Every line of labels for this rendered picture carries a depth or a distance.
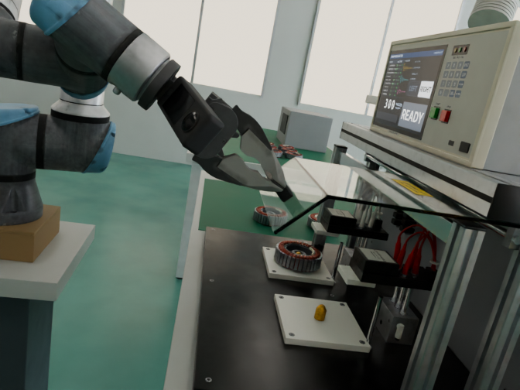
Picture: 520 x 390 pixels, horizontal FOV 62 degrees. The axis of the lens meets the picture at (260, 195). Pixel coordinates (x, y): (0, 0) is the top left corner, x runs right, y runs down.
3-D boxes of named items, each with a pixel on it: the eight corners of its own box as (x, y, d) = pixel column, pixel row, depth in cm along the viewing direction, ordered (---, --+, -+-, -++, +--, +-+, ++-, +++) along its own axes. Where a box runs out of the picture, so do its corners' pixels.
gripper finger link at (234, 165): (278, 179, 62) (229, 139, 60) (285, 190, 57) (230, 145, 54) (265, 196, 63) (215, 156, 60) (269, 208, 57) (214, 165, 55)
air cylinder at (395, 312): (385, 342, 78) (393, 316, 77) (371, 319, 85) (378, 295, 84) (411, 345, 79) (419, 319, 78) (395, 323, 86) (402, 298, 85)
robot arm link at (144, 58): (139, 29, 49) (97, 87, 50) (172, 57, 50) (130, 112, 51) (149, 35, 56) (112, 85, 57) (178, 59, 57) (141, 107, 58)
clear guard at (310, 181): (272, 234, 53) (282, 187, 51) (256, 185, 76) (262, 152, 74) (513, 268, 57) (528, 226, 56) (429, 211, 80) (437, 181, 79)
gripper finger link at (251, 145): (293, 163, 62) (244, 121, 59) (300, 172, 56) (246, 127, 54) (278, 179, 62) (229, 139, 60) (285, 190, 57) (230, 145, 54)
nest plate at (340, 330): (284, 343, 72) (285, 337, 72) (273, 299, 86) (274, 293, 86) (369, 353, 74) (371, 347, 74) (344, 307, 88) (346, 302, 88)
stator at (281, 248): (275, 268, 97) (278, 254, 96) (272, 249, 108) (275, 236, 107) (323, 276, 98) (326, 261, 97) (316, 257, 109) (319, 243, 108)
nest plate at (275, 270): (268, 278, 95) (269, 272, 95) (261, 251, 110) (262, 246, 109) (333, 285, 97) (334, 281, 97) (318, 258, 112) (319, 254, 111)
